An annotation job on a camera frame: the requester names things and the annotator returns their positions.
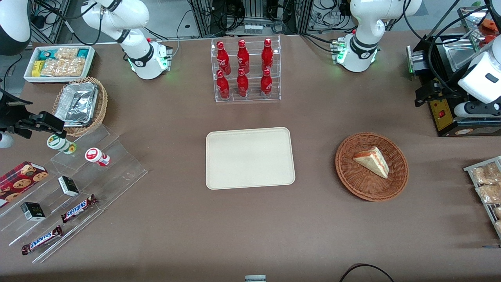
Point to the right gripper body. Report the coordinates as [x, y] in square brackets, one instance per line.
[7, 117]

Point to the triangle sandwich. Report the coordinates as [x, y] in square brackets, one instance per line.
[373, 161]

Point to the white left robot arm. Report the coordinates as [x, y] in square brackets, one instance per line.
[360, 23]

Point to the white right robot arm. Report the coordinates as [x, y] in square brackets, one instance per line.
[139, 55]

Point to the light tan wicker basket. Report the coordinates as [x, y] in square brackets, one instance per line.
[101, 111]

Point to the tray of packaged pastries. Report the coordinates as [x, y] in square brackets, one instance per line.
[485, 207]

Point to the brown wicker basket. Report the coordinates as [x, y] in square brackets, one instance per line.
[352, 182]

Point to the beige plastic tray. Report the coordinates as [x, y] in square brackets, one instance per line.
[250, 158]

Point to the green sunflower yogurt cup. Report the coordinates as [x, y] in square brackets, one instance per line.
[59, 143]

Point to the black food warmer machine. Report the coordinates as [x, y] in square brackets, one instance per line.
[444, 119]

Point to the silver foil packet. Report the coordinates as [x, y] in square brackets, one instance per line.
[76, 103]

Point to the steel pan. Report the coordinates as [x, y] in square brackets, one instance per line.
[460, 58]

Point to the white rectangular snack bin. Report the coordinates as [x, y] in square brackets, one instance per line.
[58, 80]

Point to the yellow snack packet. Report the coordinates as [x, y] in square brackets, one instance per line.
[37, 68]

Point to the red yogurt cup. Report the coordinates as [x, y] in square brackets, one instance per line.
[95, 156]

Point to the red tartan cookie box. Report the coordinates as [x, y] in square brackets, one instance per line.
[19, 182]

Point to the clear bag of crackers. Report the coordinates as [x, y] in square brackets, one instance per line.
[62, 67]
[66, 53]

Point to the small black carton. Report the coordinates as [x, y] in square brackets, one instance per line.
[68, 186]
[33, 212]

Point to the teal snack packet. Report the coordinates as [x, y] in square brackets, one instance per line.
[47, 55]
[82, 53]

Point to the clear bag of pastries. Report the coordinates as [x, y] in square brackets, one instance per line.
[485, 174]
[498, 212]
[489, 193]
[498, 226]

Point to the clear acrylic stepped shelf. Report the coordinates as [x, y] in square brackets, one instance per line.
[117, 174]

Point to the Snickers chocolate bar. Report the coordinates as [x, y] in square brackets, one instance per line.
[41, 240]
[78, 208]

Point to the red cola bottle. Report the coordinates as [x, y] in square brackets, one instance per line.
[266, 84]
[243, 56]
[222, 56]
[242, 85]
[222, 87]
[267, 55]

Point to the clear acrylic bottle rack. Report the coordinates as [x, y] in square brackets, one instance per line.
[214, 98]

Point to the small grey device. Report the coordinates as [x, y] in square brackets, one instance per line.
[255, 278]

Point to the aluminium frame rack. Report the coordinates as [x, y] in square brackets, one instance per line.
[254, 15]

